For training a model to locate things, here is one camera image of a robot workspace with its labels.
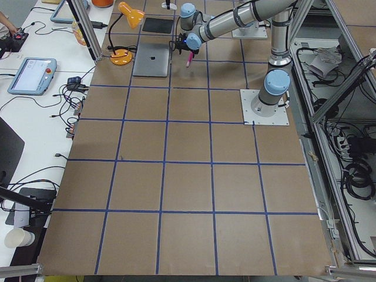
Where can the black power adapter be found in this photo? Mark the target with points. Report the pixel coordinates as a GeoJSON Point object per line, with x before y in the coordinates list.
{"type": "Point", "coordinates": [98, 25]}

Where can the blue teach pendant tablet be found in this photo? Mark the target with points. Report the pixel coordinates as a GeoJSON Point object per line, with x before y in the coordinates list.
{"type": "Point", "coordinates": [33, 77]}

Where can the black mousepad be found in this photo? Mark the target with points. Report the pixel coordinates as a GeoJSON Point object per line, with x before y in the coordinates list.
{"type": "Point", "coordinates": [157, 25]}

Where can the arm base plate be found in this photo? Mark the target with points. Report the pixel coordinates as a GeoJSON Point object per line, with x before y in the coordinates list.
{"type": "Point", "coordinates": [257, 113]}
{"type": "Point", "coordinates": [255, 31]}

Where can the white power strip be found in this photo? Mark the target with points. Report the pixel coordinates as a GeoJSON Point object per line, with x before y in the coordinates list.
{"type": "Point", "coordinates": [342, 145]}

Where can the white computer mouse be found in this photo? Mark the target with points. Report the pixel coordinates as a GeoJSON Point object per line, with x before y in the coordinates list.
{"type": "Point", "coordinates": [173, 6]}

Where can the pink marker pen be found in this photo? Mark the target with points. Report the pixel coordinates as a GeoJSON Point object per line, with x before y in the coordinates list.
{"type": "Point", "coordinates": [190, 58]}

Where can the black monitor corner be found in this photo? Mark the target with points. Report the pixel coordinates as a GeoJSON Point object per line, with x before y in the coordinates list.
{"type": "Point", "coordinates": [12, 147]}

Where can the aluminium frame diagonal strut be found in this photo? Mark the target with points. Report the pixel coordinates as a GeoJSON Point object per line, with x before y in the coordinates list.
{"type": "Point", "coordinates": [359, 70]}

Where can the orange desk lamp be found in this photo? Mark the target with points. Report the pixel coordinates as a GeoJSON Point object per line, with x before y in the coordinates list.
{"type": "Point", "coordinates": [122, 34]}

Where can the silver apple laptop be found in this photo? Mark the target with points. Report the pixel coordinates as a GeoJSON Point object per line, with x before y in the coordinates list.
{"type": "Point", "coordinates": [152, 60]}

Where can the aluminium frame post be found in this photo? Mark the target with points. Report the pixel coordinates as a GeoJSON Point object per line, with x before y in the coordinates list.
{"type": "Point", "coordinates": [81, 17]}

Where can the white paper cup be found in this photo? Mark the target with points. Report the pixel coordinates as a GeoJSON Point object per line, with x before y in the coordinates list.
{"type": "Point", "coordinates": [18, 238]}

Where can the black camera stand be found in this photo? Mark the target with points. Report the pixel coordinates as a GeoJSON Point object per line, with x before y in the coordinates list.
{"type": "Point", "coordinates": [31, 207]}

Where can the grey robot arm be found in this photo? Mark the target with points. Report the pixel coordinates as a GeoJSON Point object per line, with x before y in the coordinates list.
{"type": "Point", "coordinates": [197, 28]}

